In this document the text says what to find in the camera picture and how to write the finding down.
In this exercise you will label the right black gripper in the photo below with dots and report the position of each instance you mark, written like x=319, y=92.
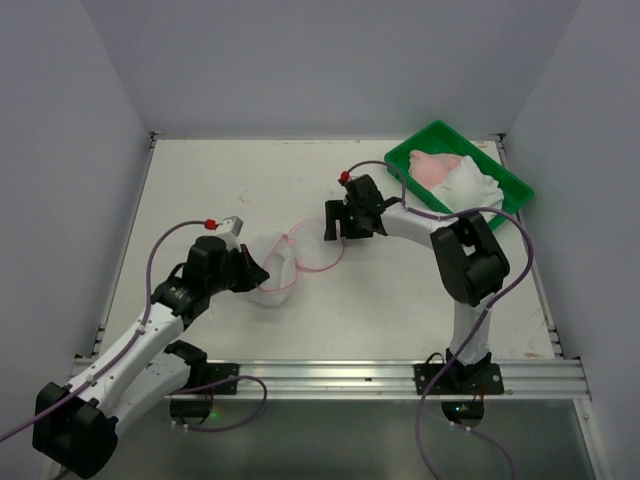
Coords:
x=347, y=218

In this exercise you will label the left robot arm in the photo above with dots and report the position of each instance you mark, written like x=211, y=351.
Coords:
x=79, y=424

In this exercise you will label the green plastic tray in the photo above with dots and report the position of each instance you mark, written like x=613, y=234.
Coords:
x=437, y=138

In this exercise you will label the white garment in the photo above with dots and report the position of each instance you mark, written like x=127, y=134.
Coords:
x=465, y=187

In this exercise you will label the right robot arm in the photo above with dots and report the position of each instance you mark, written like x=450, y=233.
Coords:
x=472, y=268

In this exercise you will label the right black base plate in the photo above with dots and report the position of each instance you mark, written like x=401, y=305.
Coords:
x=481, y=378

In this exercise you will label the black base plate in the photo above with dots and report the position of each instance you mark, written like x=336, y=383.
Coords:
x=481, y=378
x=216, y=372

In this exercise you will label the white mesh laundry bag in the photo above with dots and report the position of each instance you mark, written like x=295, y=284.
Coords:
x=284, y=255

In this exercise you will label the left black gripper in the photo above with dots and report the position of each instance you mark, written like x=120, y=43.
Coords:
x=242, y=270

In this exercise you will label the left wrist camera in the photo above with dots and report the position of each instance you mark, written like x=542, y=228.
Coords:
x=230, y=227

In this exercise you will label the pink bra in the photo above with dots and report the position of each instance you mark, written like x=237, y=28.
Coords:
x=430, y=170

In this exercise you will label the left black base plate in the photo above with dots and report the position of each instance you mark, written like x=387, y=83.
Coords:
x=216, y=372

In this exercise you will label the aluminium mounting rail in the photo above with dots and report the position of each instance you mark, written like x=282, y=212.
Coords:
x=404, y=380

